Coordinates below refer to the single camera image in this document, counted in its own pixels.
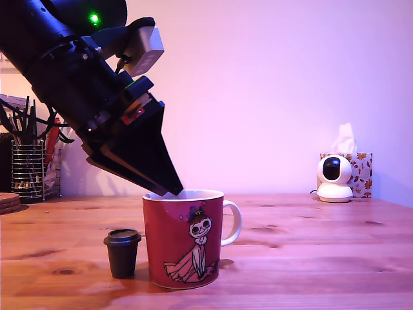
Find dark lidded coffee capsule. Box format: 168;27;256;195
103;229;142;280

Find red cartoon-print coffee mug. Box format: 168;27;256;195
141;189;243;290

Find silver and black peeler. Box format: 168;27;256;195
57;126;76;145

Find thin black utensil stick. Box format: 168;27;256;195
23;96;31;145

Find white shelf edge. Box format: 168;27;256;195
0;94;27;112

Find grey metal tongs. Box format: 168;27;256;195
3;108;22;146

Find black box appliance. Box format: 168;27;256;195
0;132;14;194

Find stack of cork coasters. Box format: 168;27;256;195
0;192;22;216

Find white tissue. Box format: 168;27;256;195
330;123;358;154

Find leaf-print tissue box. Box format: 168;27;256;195
319;152;373;198

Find red handled utensil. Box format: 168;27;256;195
44;116;63;164

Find wide black utensil handle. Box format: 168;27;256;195
30;99;39;146

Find white wall switch plate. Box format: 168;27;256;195
0;51;23;75

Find small white round camera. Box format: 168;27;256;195
316;154;354;203

